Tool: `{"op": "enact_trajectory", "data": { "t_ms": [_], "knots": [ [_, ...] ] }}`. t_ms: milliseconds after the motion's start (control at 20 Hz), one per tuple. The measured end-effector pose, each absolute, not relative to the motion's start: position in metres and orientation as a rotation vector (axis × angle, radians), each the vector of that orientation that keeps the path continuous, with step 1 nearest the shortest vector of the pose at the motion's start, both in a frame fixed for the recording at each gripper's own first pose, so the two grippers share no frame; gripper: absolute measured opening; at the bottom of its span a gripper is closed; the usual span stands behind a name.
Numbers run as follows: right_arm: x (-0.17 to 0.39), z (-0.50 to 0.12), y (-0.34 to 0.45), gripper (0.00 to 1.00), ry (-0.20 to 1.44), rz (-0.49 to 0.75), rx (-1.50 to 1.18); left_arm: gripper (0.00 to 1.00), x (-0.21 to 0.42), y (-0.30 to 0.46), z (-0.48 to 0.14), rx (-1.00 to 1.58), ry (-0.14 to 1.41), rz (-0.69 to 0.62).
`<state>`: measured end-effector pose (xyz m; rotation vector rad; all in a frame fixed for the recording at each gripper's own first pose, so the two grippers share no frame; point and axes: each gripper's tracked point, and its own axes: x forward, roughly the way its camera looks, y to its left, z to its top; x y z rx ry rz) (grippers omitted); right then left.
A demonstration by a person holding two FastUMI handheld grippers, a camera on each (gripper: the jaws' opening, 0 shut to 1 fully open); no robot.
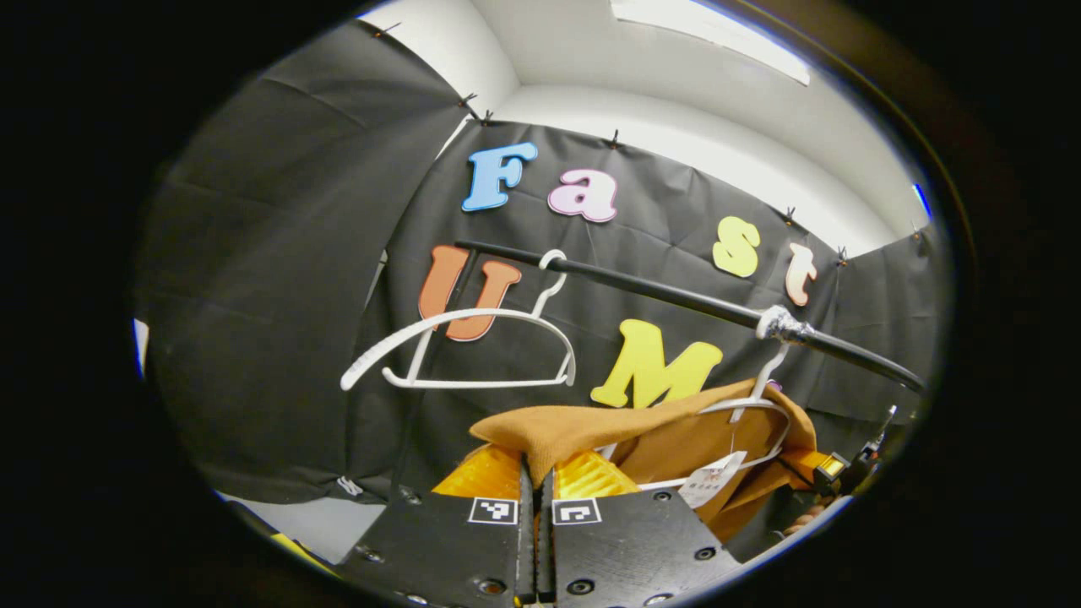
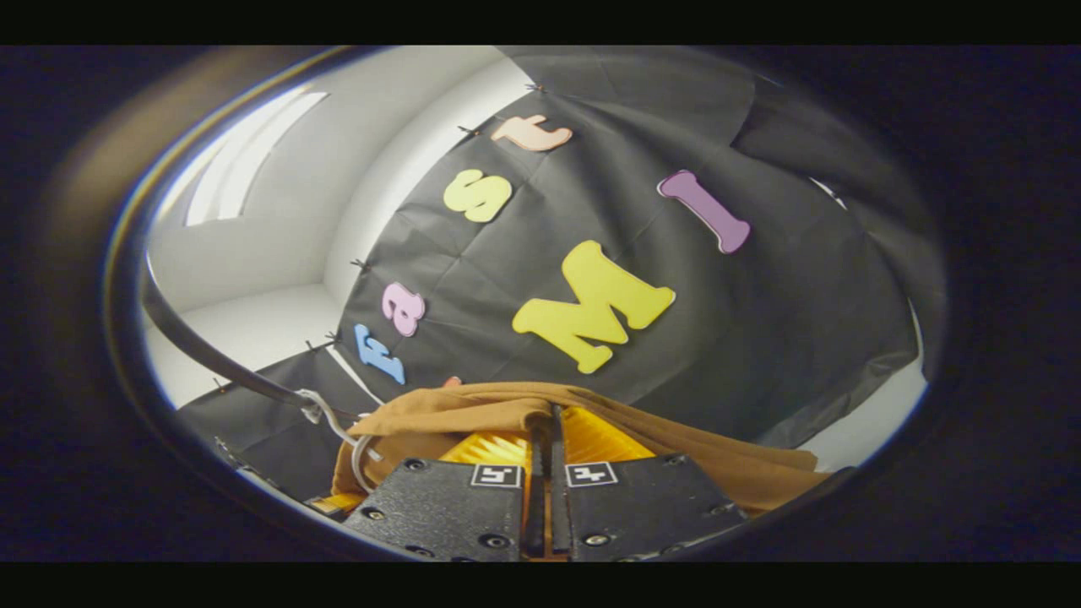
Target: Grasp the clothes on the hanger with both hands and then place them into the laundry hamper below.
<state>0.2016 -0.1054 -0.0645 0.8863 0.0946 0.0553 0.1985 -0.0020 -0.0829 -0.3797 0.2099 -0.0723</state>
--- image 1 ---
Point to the black clothes rack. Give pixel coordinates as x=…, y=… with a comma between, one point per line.
x=659, y=291

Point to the white plastic hanger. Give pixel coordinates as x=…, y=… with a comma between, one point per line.
x=473, y=314

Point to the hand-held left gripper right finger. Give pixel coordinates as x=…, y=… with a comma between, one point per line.
x=625, y=549

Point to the white cloth tie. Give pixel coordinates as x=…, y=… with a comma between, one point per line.
x=349, y=486

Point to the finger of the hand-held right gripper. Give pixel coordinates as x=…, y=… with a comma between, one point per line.
x=823, y=464

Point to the brown shirt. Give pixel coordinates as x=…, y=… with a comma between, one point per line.
x=676, y=439

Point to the black backdrop cloth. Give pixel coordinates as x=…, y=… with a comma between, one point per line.
x=279, y=253

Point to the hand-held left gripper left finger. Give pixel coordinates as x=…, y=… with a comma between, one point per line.
x=448, y=549

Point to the white hanger with taped hook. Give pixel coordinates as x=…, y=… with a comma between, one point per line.
x=764, y=376

